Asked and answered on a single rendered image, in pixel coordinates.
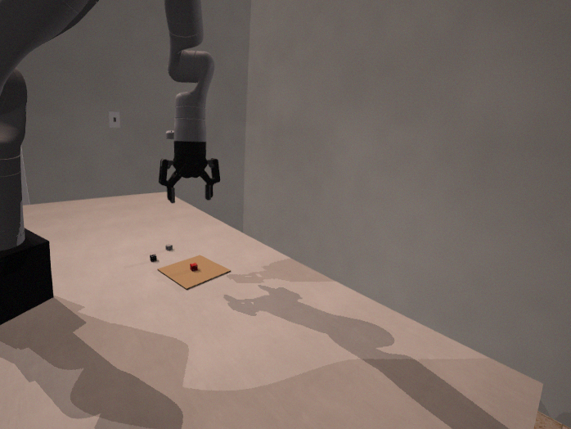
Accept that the tan square mat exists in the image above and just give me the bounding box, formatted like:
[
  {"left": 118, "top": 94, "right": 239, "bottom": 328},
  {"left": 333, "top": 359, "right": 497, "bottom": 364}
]
[{"left": 157, "top": 255, "right": 231, "bottom": 290}]

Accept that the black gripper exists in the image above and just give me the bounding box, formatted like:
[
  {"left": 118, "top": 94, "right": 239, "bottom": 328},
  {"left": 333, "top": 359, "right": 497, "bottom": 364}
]
[{"left": 159, "top": 141, "right": 220, "bottom": 203}]

